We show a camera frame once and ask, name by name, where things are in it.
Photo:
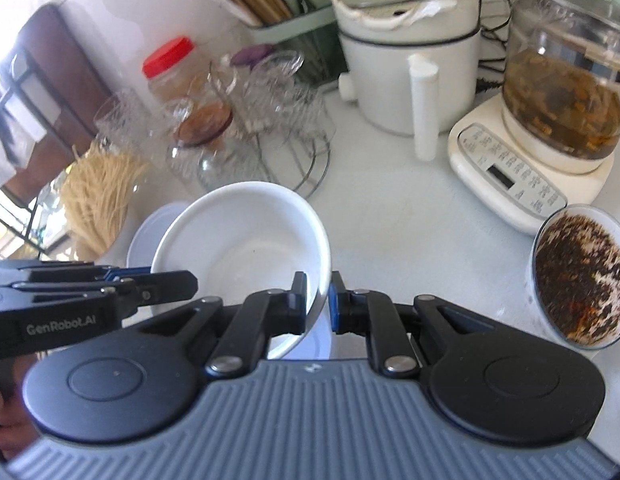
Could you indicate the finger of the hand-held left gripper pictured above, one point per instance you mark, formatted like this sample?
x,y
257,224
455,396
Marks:
x,y
164,287
64,270

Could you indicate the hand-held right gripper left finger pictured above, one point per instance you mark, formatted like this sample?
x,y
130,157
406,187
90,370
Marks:
x,y
301,305

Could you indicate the white ceramic bowl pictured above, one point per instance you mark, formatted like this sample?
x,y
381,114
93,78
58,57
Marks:
x,y
239,245

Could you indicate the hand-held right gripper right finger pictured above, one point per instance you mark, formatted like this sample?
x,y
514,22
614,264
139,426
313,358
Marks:
x,y
334,305

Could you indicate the glass jar with brown lid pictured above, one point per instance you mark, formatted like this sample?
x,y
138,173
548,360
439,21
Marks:
x,y
202,125

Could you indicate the bundle of dried noodles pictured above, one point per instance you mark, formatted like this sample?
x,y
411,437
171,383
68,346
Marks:
x,y
97,190

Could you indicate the white electric cooking pot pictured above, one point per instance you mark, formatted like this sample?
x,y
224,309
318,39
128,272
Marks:
x,y
390,95

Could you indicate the glass kettle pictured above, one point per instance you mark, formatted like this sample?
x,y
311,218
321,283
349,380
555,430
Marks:
x,y
560,95

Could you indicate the cream kettle base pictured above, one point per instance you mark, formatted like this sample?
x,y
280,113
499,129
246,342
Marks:
x,y
490,160

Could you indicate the jar with purple lid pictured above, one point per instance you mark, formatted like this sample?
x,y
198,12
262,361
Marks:
x,y
252,55

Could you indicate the dark metal kitchen rack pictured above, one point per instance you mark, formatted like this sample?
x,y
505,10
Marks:
x,y
9,87

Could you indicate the set of clear glass cups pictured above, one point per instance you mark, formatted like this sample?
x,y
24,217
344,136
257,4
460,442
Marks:
x,y
290,105

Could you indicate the plastic jar with red lid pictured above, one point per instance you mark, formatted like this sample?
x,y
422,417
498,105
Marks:
x,y
169,55

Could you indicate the person's left hand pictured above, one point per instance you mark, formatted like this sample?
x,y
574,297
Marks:
x,y
12,425

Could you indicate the translucent plastic bowl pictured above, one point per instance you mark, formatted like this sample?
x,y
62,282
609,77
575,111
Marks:
x,y
144,240

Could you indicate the glass jar of tea leaves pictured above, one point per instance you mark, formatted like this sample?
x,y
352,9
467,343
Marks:
x,y
575,275

